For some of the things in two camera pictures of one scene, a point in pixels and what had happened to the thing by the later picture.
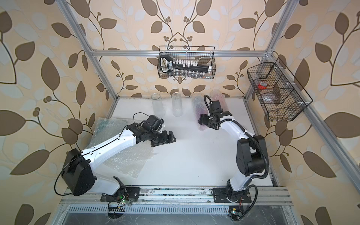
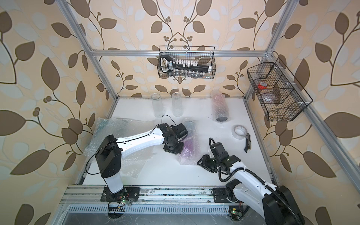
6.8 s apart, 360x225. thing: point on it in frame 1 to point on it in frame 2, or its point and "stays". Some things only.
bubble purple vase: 199,107 to 190,155
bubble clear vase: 177,108 stays
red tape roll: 262,85 stays
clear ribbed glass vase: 159,108 stays
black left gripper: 164,139 to 179,151
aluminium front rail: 192,195 stays
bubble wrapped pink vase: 217,95 stays
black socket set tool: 167,64 stays
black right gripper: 203,119 to 204,162
